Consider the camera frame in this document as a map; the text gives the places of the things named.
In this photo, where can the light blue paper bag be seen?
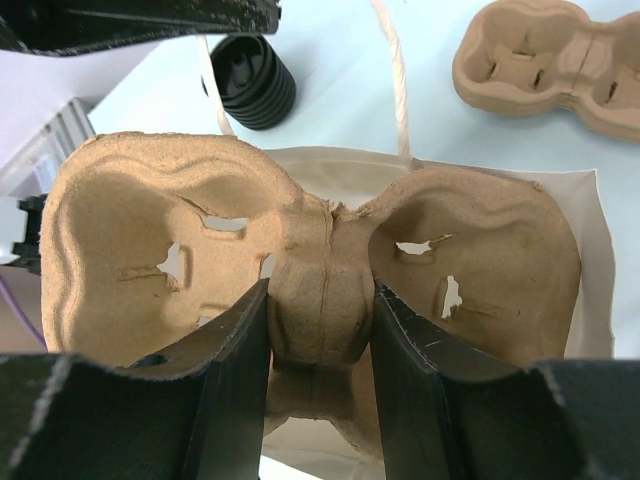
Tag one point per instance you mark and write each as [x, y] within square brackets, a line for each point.
[491, 260]

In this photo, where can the brown pulp cup carrier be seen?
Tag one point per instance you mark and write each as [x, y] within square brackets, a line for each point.
[143, 235]

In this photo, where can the stacked brown pulp carriers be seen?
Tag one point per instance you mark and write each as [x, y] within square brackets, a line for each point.
[524, 58]

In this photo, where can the stack of black lids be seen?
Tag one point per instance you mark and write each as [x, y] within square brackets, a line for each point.
[246, 80]

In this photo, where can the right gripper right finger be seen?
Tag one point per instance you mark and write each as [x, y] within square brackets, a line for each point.
[449, 411]

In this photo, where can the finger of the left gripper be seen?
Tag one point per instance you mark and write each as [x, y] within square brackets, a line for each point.
[79, 27]

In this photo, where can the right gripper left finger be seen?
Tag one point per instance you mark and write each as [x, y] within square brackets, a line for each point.
[192, 410]

